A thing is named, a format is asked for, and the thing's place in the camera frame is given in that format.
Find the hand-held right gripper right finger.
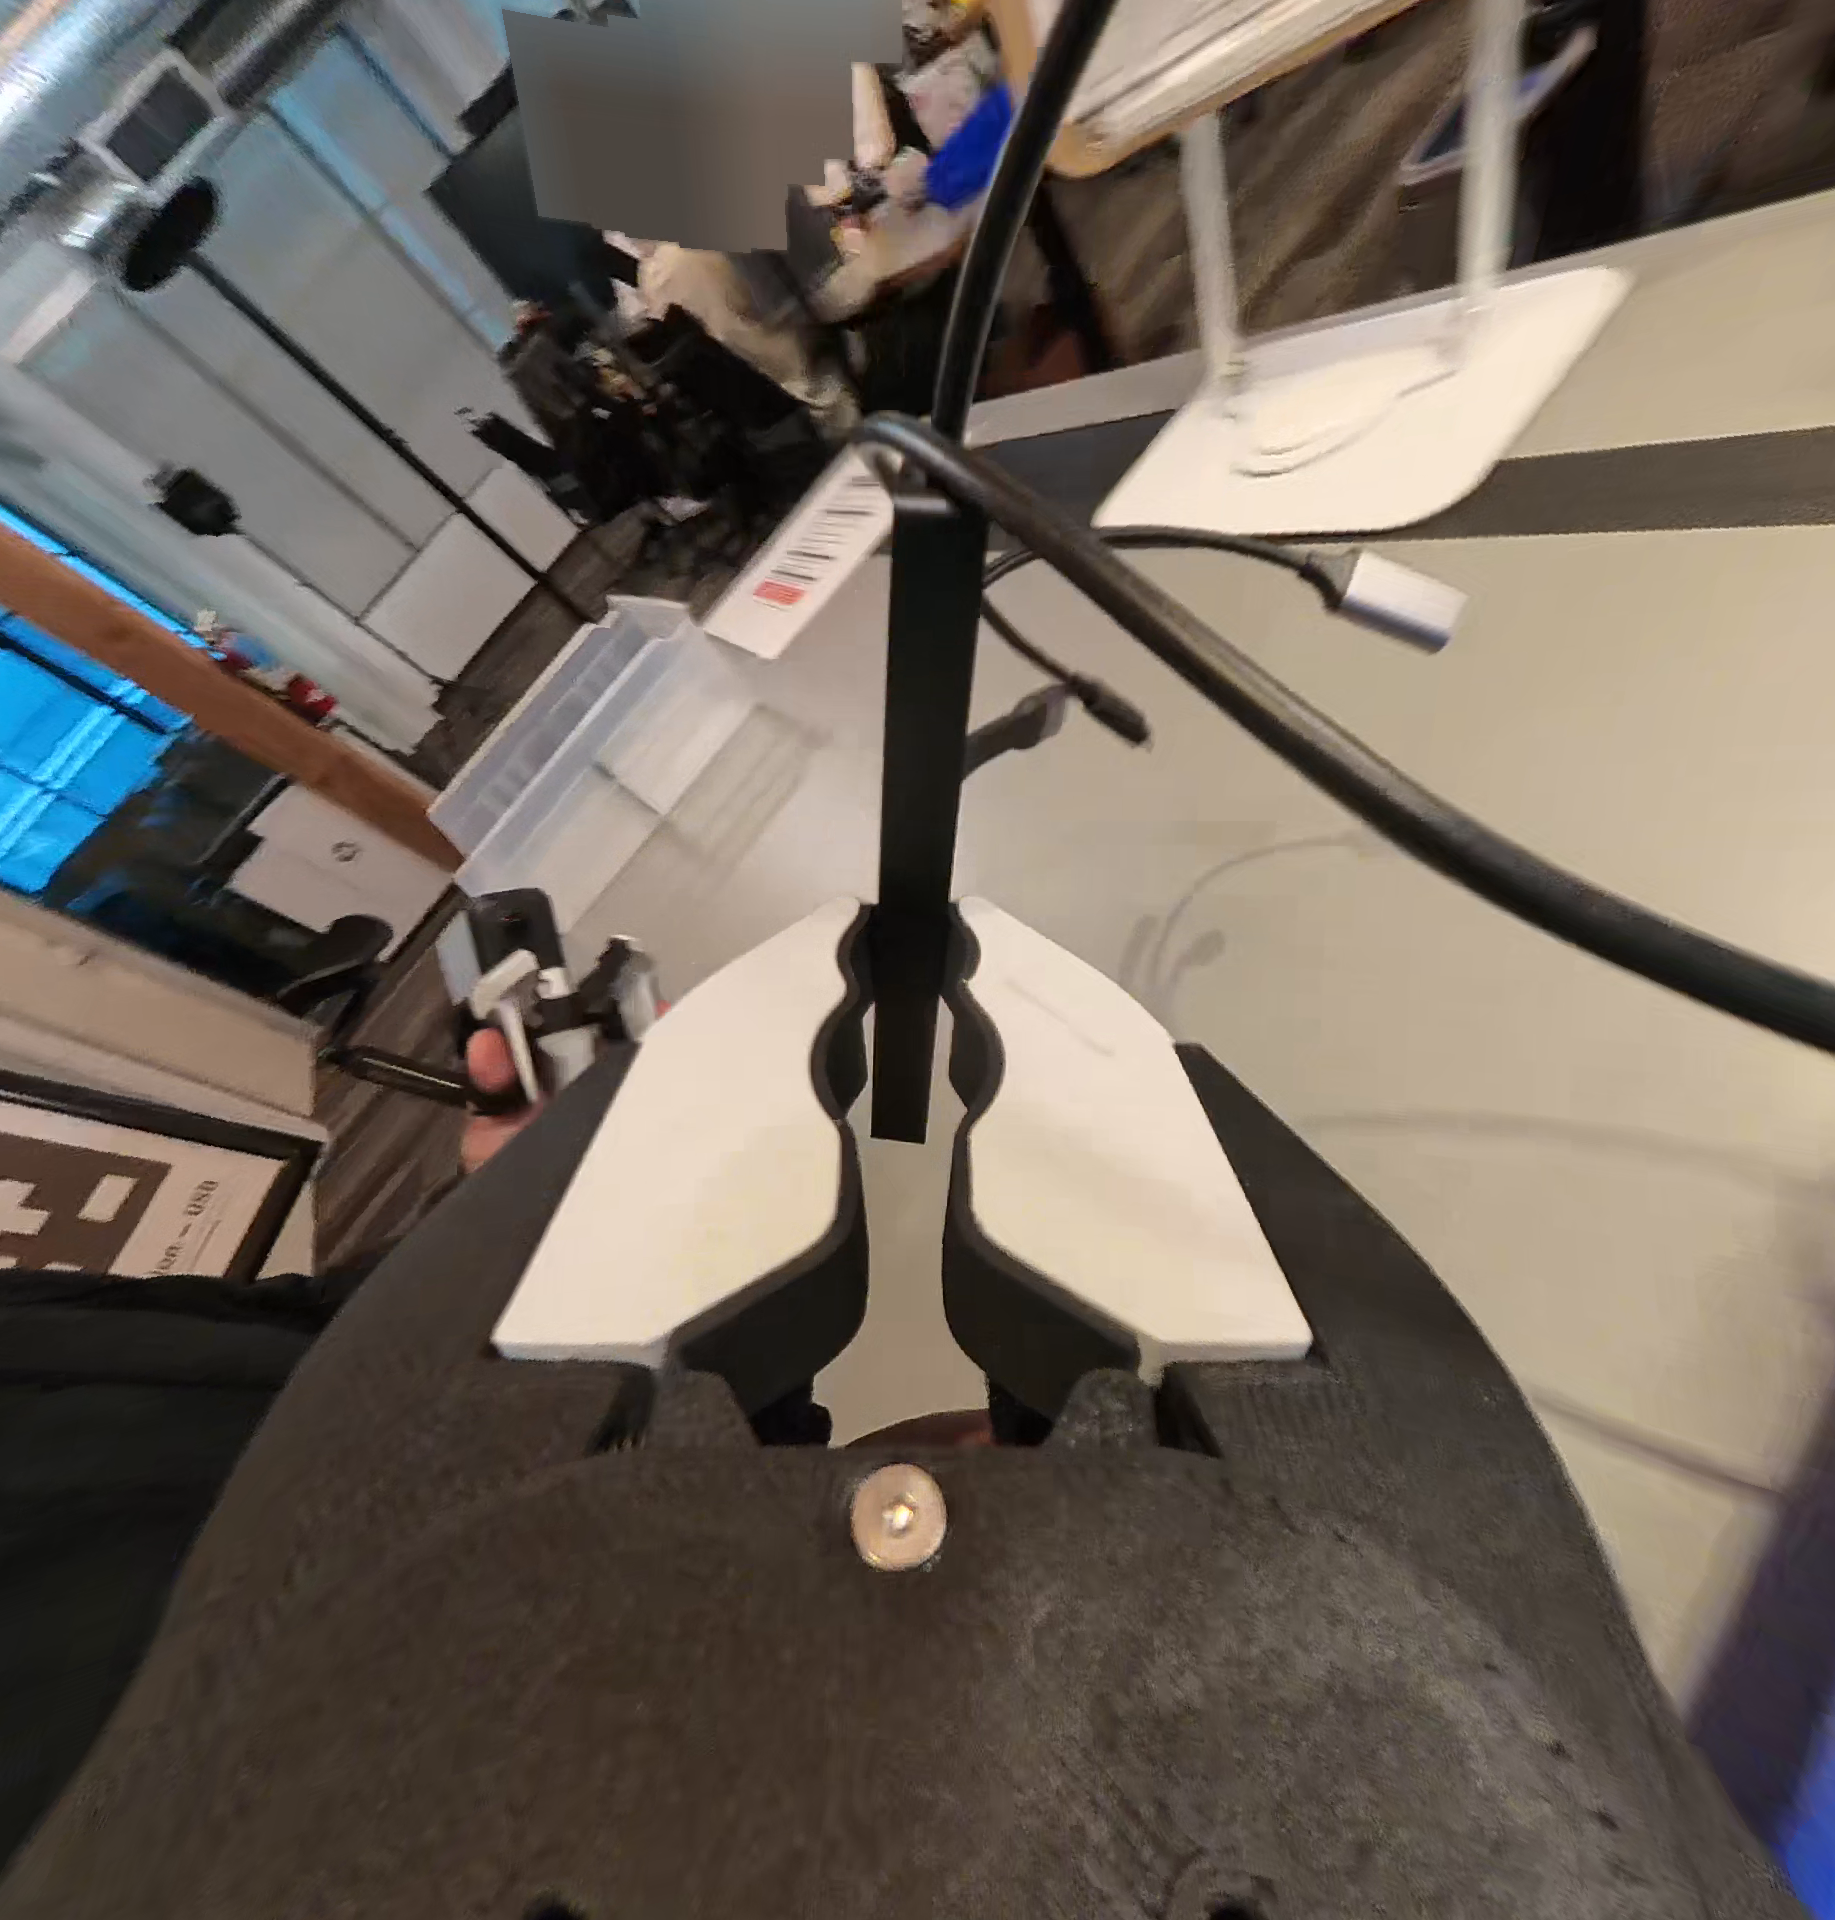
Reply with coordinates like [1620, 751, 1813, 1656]
[942, 894, 1316, 1412]

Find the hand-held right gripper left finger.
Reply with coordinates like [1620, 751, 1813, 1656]
[489, 901, 873, 1412]

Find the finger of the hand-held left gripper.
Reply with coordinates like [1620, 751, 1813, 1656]
[598, 935, 666, 1040]
[472, 958, 545, 1106]

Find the clear plastic bin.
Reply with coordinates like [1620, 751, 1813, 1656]
[426, 592, 844, 903]

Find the slim black USB hub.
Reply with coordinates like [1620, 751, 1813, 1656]
[864, 449, 988, 1145]

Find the black cable dark plug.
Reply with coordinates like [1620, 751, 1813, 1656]
[960, 682, 1079, 784]

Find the black braided cable grey plug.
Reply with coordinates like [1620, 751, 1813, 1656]
[981, 530, 1467, 657]

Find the person's left hand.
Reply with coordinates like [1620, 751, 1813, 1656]
[455, 1032, 537, 1182]

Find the white cabinet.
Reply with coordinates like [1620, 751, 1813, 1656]
[242, 779, 461, 961]

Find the wooden column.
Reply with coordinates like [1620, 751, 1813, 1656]
[0, 496, 469, 871]

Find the paper sheet red label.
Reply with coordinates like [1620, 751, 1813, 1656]
[699, 447, 899, 664]

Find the framed picture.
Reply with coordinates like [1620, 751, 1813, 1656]
[0, 1079, 324, 1285]

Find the person's torso black jacket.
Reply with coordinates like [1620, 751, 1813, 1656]
[0, 1268, 392, 1892]

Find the black stand pole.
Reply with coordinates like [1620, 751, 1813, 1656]
[113, 177, 603, 625]

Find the silver ventilation duct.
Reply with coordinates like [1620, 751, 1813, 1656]
[0, 0, 274, 264]

